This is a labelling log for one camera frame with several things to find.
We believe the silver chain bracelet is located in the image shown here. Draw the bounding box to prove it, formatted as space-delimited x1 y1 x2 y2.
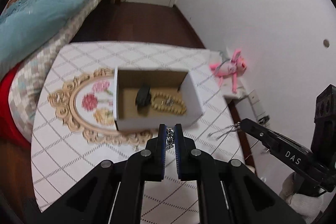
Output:
165 127 176 151

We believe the wooden bead bracelet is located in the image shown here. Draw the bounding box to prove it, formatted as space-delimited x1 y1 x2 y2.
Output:
150 91 188 115

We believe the black power adapter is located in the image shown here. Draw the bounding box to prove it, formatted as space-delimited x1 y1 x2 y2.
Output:
257 115 270 125

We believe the open cardboard box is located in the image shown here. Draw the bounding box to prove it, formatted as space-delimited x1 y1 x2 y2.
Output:
113 68 205 132

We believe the pink panther plush toy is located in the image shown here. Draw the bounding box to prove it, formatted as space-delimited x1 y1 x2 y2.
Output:
209 49 247 95

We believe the checkered mattress bedding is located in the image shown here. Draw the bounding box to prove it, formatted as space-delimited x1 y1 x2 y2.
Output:
8 0 101 142

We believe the red blanket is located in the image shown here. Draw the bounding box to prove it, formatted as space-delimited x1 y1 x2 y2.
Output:
0 65 32 150

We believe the light blue quilt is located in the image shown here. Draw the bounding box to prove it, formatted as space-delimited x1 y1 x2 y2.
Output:
1 0 89 76

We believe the white wall power strip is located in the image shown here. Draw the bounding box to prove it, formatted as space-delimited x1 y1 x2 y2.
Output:
248 90 269 127

